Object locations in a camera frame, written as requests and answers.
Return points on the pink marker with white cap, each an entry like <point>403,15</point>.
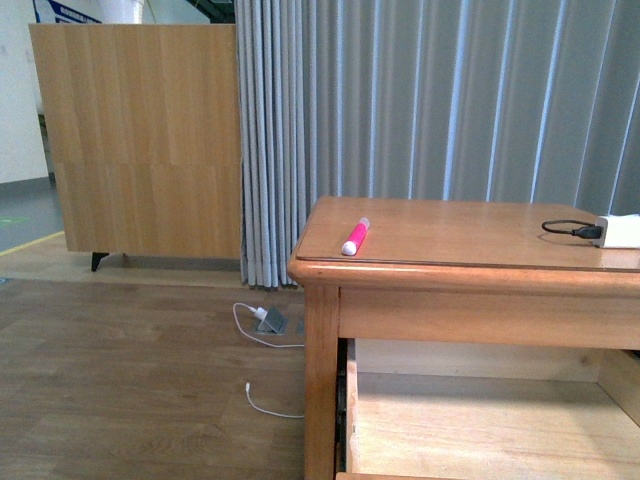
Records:
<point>355,239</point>

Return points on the wooden drawer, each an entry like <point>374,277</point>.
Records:
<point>412,410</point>

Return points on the metal floor socket box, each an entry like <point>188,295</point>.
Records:
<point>270,321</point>

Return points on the wooden nightstand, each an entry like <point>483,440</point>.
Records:
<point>450,272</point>

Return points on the light wooden cabinet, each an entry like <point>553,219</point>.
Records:
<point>144,127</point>

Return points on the grey pleated curtain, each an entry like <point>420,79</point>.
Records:
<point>517,101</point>

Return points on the white power bank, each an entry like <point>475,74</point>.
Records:
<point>618,232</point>

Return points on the white charger plug with cable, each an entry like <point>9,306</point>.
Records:
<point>246,322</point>

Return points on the blue wall sign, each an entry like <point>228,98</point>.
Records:
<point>50,11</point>

